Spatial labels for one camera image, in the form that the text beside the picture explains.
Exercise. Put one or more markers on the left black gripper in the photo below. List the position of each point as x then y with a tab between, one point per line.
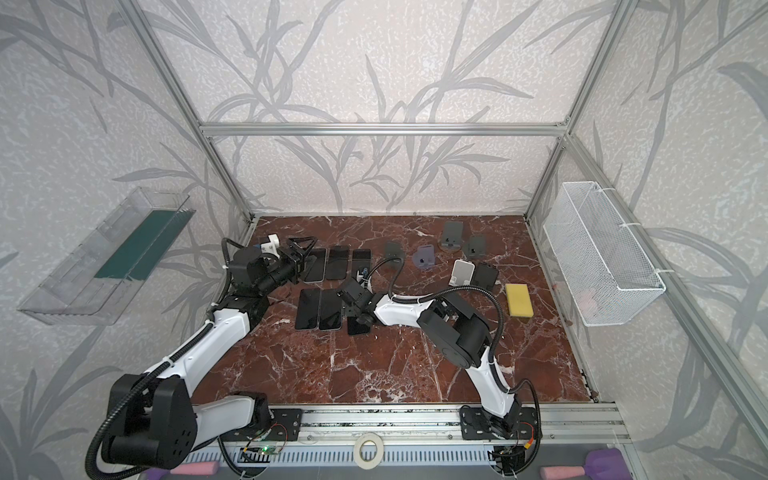
294	261

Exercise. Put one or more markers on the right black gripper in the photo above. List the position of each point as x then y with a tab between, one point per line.
355	302

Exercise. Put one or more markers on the black phone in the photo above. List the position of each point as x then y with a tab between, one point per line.
361	258
354	327
337	263

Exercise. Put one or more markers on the white phone stand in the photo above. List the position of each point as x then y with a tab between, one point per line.
462	273

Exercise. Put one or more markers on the wood ring grey stand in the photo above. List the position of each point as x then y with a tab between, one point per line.
452	237

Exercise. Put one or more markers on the black folding phone stand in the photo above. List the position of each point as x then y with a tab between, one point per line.
484	276

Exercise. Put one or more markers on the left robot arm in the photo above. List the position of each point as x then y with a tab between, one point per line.
151	420

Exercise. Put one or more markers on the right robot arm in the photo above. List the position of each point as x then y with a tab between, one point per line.
464	337

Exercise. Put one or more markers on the grey round stand back left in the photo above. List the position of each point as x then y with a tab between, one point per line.
393	250

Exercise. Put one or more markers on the grey round stand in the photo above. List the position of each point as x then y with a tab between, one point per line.
424	257
393	250

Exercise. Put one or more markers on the grey round stand back right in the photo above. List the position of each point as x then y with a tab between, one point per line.
424	257

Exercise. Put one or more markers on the white tape roll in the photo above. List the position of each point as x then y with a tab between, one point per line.
368	451

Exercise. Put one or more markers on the yellow green sponge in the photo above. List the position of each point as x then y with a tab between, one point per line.
519	301

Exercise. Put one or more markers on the purple pink brush left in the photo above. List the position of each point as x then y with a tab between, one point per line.
189	469

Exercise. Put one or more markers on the purple pink scoop right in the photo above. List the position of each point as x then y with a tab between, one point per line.
604	464

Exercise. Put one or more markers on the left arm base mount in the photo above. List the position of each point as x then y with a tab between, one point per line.
282	425

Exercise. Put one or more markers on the clear plastic wall shelf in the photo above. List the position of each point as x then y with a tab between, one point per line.
95	283

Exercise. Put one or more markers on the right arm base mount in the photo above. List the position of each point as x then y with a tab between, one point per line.
520	424

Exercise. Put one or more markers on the white wire wall basket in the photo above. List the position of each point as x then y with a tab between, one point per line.
609	276

